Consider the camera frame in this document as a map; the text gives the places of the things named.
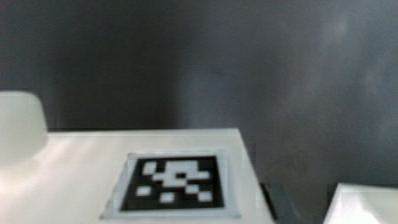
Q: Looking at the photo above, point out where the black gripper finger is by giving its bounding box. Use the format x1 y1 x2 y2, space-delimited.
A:
259 183 302 224

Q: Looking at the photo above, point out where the white rear drawer tray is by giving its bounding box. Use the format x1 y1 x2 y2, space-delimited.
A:
321 183 398 224

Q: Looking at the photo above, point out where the white front drawer tray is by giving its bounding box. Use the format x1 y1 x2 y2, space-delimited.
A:
0 129 275 224

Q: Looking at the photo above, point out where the white drawer tray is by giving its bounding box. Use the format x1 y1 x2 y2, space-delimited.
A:
321 183 398 224
0 129 275 224

